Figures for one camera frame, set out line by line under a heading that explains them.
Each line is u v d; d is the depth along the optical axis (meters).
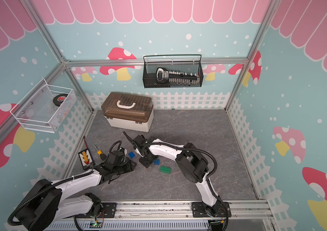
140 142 0.73
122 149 0.81
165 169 0.87
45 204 0.42
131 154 0.94
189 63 0.90
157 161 0.89
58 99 0.79
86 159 0.92
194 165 0.51
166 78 0.87
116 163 0.71
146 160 0.79
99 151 0.94
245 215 0.73
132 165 0.83
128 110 0.91
